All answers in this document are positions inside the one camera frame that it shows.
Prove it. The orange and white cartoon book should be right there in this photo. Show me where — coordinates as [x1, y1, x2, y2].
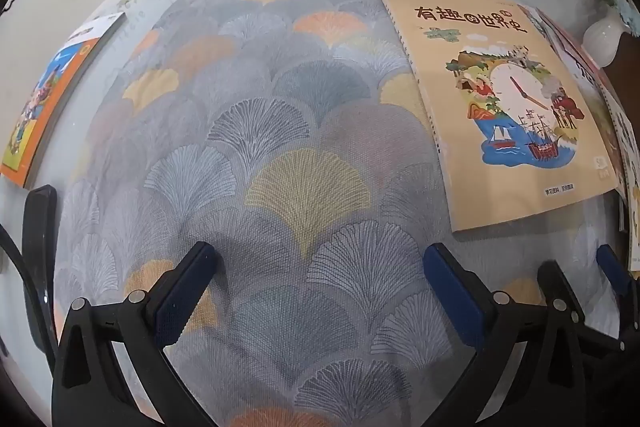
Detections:
[0, 12, 126, 188]

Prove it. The black cable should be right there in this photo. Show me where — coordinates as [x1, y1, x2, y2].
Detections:
[0, 222, 31, 288]

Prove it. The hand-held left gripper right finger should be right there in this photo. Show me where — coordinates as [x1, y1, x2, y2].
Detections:
[422, 242, 586, 427]

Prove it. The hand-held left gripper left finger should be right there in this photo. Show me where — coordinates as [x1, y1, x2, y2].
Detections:
[51, 241, 218, 427]

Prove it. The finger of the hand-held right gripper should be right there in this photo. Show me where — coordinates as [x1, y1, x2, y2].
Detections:
[596, 244, 640, 308]
[537, 259, 633, 355]

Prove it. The white ceramic vase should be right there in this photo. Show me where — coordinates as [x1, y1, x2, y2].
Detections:
[582, 7, 636, 68]

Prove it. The fan-patterned tablecloth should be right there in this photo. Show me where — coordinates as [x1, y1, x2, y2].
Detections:
[52, 0, 631, 427]

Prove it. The beige clock cover book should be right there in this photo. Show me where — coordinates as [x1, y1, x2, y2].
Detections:
[377, 0, 618, 234]

